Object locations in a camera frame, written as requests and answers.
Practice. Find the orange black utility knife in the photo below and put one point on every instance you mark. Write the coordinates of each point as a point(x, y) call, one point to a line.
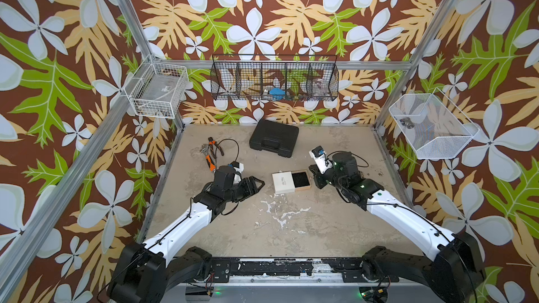
point(210, 163)

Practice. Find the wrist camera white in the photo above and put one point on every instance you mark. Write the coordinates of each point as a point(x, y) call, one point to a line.
point(238, 170)
point(320, 159)

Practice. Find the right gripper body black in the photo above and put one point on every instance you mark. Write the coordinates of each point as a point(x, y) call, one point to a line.
point(330, 177)

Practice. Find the white drawer jewelry box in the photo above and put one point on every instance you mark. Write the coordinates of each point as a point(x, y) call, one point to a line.
point(291, 181)

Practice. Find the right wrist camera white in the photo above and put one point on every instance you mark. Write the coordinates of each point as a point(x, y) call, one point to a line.
point(320, 159)

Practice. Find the black wire basket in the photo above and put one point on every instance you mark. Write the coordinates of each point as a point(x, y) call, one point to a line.
point(253, 76)

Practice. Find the black plastic tool case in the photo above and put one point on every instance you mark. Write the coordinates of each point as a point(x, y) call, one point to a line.
point(278, 138)

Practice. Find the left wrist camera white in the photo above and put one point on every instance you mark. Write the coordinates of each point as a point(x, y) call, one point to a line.
point(238, 170)

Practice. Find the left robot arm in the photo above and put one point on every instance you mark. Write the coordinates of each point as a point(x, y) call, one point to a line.
point(146, 271)

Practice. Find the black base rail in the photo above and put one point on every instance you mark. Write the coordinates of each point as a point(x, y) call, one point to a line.
point(222, 270)

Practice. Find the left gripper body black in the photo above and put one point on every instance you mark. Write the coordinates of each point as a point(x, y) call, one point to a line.
point(233, 194)

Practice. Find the dark object in mesh basket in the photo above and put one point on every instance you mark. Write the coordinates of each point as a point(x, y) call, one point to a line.
point(407, 123)

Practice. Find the orange black pliers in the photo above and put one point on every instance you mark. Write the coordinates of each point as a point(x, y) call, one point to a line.
point(215, 148)

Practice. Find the blue object in basket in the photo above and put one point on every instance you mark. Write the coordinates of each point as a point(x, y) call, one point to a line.
point(277, 94)

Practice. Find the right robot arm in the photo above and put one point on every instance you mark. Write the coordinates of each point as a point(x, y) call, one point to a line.
point(450, 264)

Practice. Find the white mesh basket right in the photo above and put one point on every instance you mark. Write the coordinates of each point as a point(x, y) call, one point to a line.
point(442, 130)

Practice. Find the white wire basket left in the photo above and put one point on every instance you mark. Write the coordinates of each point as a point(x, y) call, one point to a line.
point(156, 88)

